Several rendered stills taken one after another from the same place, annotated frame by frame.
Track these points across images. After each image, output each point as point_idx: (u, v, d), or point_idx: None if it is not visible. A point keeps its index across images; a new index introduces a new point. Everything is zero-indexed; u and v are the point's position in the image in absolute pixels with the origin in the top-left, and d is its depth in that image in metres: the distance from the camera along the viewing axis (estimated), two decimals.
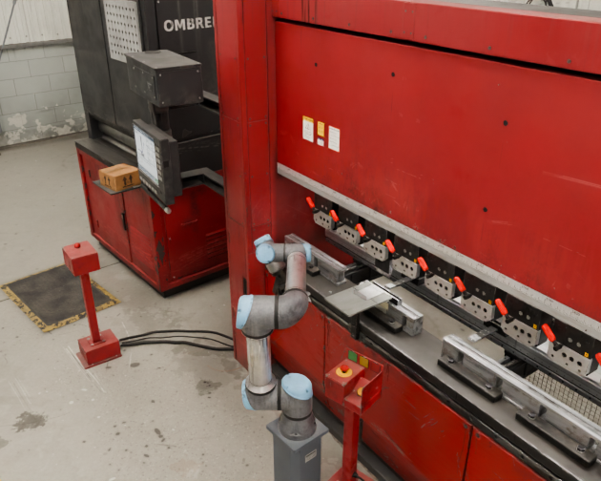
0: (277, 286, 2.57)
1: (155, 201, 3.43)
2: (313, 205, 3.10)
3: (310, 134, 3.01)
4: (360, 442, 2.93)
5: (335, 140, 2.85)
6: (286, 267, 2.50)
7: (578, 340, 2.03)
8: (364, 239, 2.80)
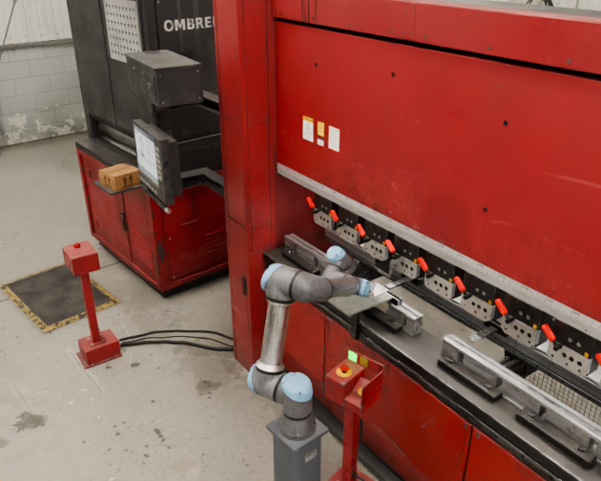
0: None
1: (155, 201, 3.43)
2: (313, 205, 3.10)
3: (310, 134, 3.01)
4: (360, 442, 2.93)
5: (335, 140, 2.85)
6: (356, 260, 2.75)
7: (578, 340, 2.03)
8: (364, 239, 2.80)
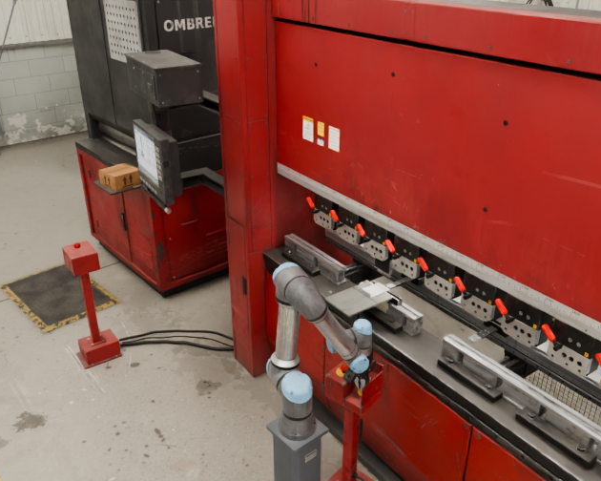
0: None
1: (155, 201, 3.43)
2: (313, 205, 3.10)
3: (310, 134, 3.01)
4: (360, 442, 2.93)
5: (335, 140, 2.85)
6: None
7: (578, 340, 2.03)
8: (364, 239, 2.80)
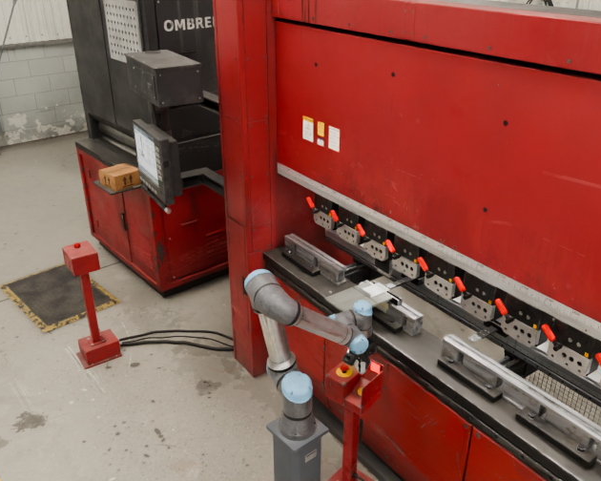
0: (360, 353, 2.51)
1: (155, 201, 3.43)
2: (313, 205, 3.10)
3: (310, 134, 3.01)
4: (360, 442, 2.93)
5: (335, 140, 2.85)
6: None
7: (578, 340, 2.03)
8: (364, 239, 2.80)
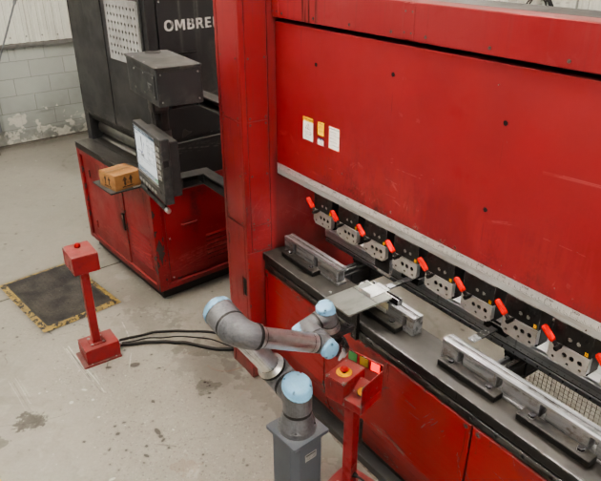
0: None
1: (155, 201, 3.43)
2: (313, 205, 3.10)
3: (310, 134, 3.01)
4: (360, 442, 2.93)
5: (335, 140, 2.85)
6: None
7: (578, 340, 2.03)
8: (364, 239, 2.80)
